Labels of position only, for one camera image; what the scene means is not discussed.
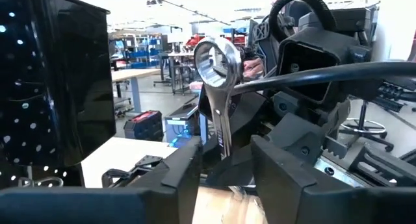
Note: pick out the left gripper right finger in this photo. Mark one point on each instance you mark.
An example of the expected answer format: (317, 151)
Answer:
(325, 204)

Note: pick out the black pegboard bin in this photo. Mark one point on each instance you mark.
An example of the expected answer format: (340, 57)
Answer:
(81, 71)

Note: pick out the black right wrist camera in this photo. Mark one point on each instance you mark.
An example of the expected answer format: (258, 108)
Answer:
(351, 52)

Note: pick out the shelf with blue bins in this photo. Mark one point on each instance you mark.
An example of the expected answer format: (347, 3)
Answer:
(139, 52)

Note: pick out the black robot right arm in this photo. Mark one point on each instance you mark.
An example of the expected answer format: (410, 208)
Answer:
(357, 19)

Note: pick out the glowing computer tower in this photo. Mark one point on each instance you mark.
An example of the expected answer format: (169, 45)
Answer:
(182, 126)

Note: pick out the black metal pegboard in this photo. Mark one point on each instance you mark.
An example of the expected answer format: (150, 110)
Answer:
(13, 71)

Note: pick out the chrome double prong hook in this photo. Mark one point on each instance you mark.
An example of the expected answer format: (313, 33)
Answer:
(48, 178)

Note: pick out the light wood table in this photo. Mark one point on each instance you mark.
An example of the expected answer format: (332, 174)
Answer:
(123, 159)

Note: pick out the wooden top desk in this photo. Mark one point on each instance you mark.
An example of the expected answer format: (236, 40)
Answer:
(136, 74)

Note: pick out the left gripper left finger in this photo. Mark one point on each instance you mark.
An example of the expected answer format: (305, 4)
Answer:
(97, 204)

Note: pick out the black chrome stool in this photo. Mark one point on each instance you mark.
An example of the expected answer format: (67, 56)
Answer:
(364, 130)

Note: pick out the black red tool case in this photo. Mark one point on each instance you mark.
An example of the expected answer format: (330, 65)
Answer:
(144, 125)

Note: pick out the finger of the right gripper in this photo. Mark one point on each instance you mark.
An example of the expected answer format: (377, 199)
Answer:
(247, 113)

